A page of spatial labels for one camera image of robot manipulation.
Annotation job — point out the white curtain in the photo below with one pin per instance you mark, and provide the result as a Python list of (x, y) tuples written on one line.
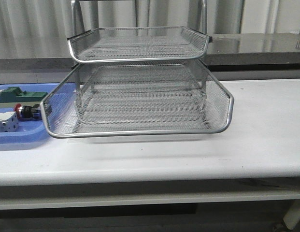
[(53, 18)]

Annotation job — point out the green and beige electrical module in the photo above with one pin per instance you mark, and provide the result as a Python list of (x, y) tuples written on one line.
[(14, 95)]

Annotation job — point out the silver rack frame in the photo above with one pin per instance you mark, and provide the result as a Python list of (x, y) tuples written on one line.
[(78, 48)]

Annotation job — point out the grey stone counter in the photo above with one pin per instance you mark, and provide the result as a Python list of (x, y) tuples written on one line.
[(227, 52)]

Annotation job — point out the red emergency stop button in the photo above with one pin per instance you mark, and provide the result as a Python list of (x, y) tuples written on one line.
[(25, 112)]

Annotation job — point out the silver mesh tray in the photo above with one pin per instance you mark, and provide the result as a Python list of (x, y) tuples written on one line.
[(131, 98), (140, 44)]

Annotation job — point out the white circuit breaker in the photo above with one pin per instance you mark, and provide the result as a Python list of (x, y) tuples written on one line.
[(8, 121)]

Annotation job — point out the blue plastic tray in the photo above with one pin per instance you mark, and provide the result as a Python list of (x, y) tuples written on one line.
[(27, 131)]

